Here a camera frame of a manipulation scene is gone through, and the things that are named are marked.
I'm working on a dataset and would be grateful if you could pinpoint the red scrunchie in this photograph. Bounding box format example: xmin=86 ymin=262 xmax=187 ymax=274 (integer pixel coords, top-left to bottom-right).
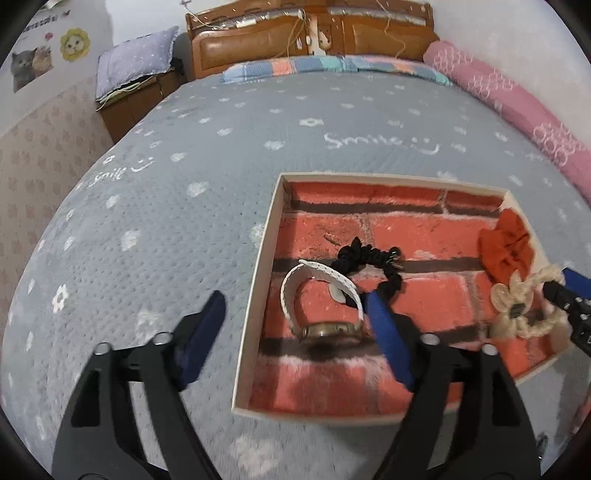
xmin=477 ymin=209 xmax=534 ymax=283

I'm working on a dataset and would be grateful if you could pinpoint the wooden bed headboard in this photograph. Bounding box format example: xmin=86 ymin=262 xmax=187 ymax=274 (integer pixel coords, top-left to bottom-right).
xmin=185 ymin=2 xmax=439 ymax=79

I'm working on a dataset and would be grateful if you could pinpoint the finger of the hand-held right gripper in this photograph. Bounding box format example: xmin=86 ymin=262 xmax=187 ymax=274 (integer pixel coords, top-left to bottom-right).
xmin=561 ymin=267 xmax=591 ymax=301
xmin=542 ymin=281 xmax=591 ymax=357

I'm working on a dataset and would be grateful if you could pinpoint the white strap wristwatch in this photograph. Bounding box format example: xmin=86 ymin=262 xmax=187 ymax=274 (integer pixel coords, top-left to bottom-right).
xmin=280 ymin=259 xmax=370 ymax=347

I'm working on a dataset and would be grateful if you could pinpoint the orange cable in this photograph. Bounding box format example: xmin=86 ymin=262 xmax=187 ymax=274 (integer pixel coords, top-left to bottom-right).
xmin=376 ymin=0 xmax=408 ymax=58

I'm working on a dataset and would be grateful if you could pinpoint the wooden nightstand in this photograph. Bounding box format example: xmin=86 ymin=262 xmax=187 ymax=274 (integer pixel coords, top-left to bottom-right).
xmin=97 ymin=69 xmax=188 ymax=144

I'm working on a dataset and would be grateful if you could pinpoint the yellow flower cat wall sticker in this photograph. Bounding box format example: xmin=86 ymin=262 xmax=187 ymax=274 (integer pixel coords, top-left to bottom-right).
xmin=60 ymin=28 xmax=92 ymax=61

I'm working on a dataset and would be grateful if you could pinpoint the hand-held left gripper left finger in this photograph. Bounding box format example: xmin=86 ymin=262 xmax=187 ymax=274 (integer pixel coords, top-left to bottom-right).
xmin=51 ymin=291 xmax=227 ymax=480

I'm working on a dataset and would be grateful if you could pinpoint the shallow box with brick-print lining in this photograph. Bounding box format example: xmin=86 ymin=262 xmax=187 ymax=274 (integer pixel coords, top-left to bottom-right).
xmin=231 ymin=172 xmax=566 ymax=423

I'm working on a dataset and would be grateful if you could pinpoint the plaid pillow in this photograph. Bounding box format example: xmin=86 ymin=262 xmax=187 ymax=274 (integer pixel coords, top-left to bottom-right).
xmin=342 ymin=55 xmax=453 ymax=88
xmin=221 ymin=58 xmax=345 ymax=84

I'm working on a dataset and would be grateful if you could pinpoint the purple dotted pillow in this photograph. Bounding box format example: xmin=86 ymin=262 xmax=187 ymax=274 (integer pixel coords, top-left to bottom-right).
xmin=96 ymin=25 xmax=180 ymax=100

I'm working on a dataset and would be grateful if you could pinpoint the grey flower-print bedspread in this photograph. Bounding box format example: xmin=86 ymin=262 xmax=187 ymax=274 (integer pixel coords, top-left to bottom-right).
xmin=0 ymin=69 xmax=591 ymax=480

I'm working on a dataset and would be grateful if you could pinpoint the pink rolled quilt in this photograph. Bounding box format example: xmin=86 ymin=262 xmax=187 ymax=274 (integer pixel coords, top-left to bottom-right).
xmin=422 ymin=41 xmax=591 ymax=204

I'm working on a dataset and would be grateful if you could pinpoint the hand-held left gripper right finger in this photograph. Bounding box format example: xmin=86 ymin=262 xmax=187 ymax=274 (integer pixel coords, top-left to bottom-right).
xmin=362 ymin=291 xmax=543 ymax=480

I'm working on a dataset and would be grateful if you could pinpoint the black scrunchie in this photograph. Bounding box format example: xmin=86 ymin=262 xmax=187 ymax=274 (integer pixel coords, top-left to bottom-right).
xmin=336 ymin=237 xmax=404 ymax=296

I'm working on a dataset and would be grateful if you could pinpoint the lettering wall sticker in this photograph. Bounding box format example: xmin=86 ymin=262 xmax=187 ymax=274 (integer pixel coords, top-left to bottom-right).
xmin=23 ymin=7 xmax=71 ymax=34

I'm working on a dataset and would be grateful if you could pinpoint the beige crochet flower scrunchie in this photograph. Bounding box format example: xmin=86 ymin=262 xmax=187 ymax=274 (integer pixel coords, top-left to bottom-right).
xmin=488 ymin=264 xmax=571 ymax=340

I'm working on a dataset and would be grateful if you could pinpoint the grey cat pair wall sticker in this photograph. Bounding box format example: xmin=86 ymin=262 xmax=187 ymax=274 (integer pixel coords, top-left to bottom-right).
xmin=10 ymin=45 xmax=55 ymax=93

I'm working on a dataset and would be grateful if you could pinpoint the small doll on headboard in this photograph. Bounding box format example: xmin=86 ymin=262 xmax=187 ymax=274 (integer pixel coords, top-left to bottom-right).
xmin=308 ymin=21 xmax=334 ymax=56

